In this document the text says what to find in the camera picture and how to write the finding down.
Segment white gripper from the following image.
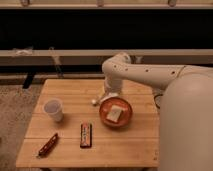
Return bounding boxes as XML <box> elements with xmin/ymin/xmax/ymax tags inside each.
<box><xmin>100</xmin><ymin>77</ymin><xmax>122</xmax><ymax>102</ymax></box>

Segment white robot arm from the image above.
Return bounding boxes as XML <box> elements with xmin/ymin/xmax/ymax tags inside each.
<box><xmin>102</xmin><ymin>52</ymin><xmax>213</xmax><ymax>171</ymax></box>

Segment orange bowl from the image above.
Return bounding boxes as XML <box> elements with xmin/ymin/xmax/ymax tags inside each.
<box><xmin>99</xmin><ymin>97</ymin><xmax>133</xmax><ymax>128</ymax></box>

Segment yellow sponge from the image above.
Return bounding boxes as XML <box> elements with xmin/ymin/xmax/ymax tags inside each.
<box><xmin>106</xmin><ymin>105</ymin><xmax>123</xmax><ymax>122</ymax></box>

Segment chocolate bar wrapper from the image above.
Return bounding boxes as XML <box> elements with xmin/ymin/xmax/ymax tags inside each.
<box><xmin>80</xmin><ymin>123</ymin><xmax>92</xmax><ymax>148</ymax></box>

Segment wooden table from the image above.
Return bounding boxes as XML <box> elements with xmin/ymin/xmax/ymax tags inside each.
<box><xmin>16</xmin><ymin>79</ymin><xmax>159</xmax><ymax>169</ymax></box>

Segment translucent plastic cup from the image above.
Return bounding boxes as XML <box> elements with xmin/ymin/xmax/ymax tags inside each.
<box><xmin>43</xmin><ymin>99</ymin><xmax>63</xmax><ymax>122</ymax></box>

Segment black cable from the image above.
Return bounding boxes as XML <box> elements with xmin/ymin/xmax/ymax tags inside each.
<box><xmin>153</xmin><ymin>93</ymin><xmax>164</xmax><ymax>110</ymax></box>

